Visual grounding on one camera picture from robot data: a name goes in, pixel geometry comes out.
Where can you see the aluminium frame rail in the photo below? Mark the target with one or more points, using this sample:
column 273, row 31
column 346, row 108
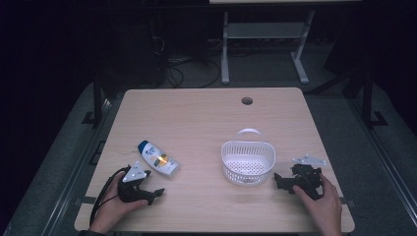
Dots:
column 77, row 170
column 383, row 157

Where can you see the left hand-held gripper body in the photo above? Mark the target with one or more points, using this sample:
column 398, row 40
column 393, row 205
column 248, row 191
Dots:
column 131, row 191

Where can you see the grey metal stand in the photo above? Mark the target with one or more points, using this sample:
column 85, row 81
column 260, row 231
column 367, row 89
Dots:
column 262, row 30

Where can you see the black metal post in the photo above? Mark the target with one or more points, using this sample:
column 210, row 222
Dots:
column 367, row 98
column 97, row 101

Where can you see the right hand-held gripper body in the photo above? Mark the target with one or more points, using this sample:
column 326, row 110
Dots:
column 309, row 180

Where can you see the person's right hand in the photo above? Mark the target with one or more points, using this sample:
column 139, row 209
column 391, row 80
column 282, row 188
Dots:
column 326, row 209

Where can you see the white plastic basket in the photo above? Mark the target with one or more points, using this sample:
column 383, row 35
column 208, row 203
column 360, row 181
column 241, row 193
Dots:
column 248, row 165

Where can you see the white shampoo bottle blue cap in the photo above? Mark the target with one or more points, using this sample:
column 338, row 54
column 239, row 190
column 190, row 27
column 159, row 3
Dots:
column 159, row 159

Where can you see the person's left hand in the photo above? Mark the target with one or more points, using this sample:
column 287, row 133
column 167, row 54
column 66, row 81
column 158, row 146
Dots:
column 111, row 209

